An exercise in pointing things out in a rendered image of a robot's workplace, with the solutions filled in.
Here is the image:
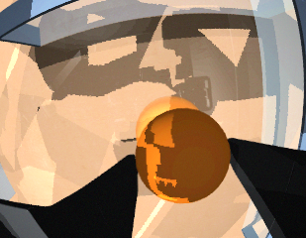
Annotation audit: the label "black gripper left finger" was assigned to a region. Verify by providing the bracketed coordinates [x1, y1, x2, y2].
[0, 154, 138, 238]

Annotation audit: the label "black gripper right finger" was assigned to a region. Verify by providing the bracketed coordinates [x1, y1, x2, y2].
[228, 138, 306, 238]

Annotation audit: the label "clear low glass walls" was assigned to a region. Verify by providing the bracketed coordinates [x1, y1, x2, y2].
[1, 0, 304, 238]

